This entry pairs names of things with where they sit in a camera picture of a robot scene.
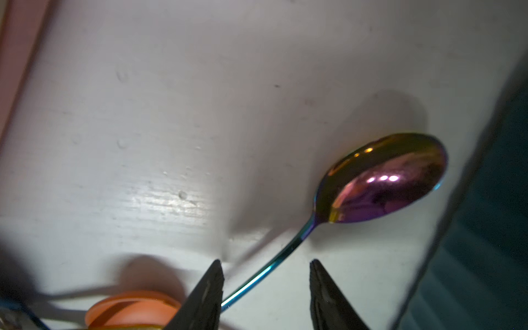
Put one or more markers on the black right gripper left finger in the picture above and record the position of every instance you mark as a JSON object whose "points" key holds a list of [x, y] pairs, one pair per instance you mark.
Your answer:
{"points": [[202, 309]]}

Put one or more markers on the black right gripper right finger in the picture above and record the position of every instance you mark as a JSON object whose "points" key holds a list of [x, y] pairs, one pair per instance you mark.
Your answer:
{"points": [[329, 307]]}

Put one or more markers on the orange handled spoon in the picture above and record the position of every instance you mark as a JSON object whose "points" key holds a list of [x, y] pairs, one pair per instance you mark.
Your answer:
{"points": [[133, 310]]}

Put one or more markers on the rainbow purple spoon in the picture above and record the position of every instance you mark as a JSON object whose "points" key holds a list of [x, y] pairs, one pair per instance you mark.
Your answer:
{"points": [[380, 178]]}

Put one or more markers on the teal plastic storage box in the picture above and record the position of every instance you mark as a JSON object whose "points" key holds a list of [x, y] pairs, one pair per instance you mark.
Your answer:
{"points": [[475, 274]]}

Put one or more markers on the peach cloth napkin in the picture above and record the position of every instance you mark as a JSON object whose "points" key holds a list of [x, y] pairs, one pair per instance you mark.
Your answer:
{"points": [[21, 25]]}

